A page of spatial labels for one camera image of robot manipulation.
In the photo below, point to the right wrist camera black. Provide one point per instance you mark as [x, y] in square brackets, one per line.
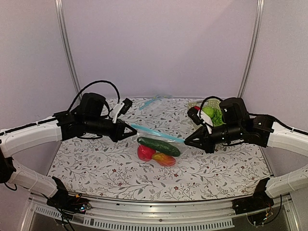
[193, 115]

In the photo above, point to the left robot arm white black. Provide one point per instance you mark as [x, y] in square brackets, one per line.
[93, 115]

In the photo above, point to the light green toy fruit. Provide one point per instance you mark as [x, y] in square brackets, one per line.
[209, 111]

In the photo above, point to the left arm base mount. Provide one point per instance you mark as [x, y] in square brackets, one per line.
[63, 201]

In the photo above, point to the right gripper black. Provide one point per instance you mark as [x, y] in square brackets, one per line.
[205, 144]

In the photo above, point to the red toy apple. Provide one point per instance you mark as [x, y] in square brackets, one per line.
[145, 153]

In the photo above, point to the right aluminium frame post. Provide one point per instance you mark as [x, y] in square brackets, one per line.
[252, 48]

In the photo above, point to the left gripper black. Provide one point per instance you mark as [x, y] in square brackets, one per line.
[117, 134]

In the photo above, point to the beige perforated plastic basket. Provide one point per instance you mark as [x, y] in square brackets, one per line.
[214, 103]

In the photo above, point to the aluminium frame post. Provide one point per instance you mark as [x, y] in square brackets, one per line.
[66, 44]
[252, 48]

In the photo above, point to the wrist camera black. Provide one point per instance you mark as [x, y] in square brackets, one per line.
[126, 104]
[193, 115]

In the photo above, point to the aluminium front rail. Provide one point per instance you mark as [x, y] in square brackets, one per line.
[110, 214]

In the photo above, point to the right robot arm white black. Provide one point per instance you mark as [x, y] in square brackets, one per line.
[259, 129]

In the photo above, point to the clear zip bag blue zipper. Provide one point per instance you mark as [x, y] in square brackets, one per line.
[154, 134]

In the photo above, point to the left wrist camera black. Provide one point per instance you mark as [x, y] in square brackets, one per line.
[126, 104]

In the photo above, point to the left aluminium frame post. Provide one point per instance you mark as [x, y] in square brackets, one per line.
[66, 44]

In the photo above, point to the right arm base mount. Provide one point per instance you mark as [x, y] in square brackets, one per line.
[259, 205]

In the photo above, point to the green toy grape bunch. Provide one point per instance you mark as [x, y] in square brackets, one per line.
[217, 118]

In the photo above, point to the dark green toy cucumber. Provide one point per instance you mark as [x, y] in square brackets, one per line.
[160, 146]

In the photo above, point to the floral patterned tablecloth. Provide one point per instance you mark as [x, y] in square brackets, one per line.
[107, 169]

